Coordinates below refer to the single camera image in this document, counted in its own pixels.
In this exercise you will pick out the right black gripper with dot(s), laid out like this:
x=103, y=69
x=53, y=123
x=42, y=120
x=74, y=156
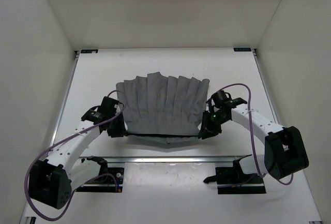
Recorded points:
x=206, y=132

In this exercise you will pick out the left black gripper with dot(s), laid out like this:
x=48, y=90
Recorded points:
x=118, y=131

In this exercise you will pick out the grey pleated skirt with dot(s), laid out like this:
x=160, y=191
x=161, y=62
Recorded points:
x=163, y=109

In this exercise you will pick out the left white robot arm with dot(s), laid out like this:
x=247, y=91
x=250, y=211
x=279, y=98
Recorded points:
x=58, y=172

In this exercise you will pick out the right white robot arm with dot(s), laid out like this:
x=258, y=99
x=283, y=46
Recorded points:
x=284, y=150

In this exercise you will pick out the right blue corner label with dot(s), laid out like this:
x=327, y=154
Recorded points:
x=242, y=49

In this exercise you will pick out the blue corner label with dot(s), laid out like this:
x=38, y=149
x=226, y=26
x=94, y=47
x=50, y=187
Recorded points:
x=89, y=51
x=242, y=49

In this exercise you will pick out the left blue corner label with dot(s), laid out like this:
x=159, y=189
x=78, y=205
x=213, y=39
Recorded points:
x=89, y=51

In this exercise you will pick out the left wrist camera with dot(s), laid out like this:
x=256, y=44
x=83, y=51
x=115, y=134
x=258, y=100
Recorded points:
x=108, y=105

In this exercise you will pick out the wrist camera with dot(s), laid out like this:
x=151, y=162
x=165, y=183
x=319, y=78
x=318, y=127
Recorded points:
x=108, y=105
x=220, y=97

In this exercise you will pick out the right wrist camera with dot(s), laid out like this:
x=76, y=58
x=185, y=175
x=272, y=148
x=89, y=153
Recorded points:
x=220, y=97

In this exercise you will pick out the aluminium front rail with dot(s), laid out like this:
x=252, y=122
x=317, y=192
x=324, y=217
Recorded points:
x=176, y=159

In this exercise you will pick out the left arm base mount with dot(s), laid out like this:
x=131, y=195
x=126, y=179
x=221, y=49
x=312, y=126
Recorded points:
x=107, y=183

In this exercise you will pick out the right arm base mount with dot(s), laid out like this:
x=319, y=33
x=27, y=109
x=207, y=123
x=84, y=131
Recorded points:
x=231, y=182

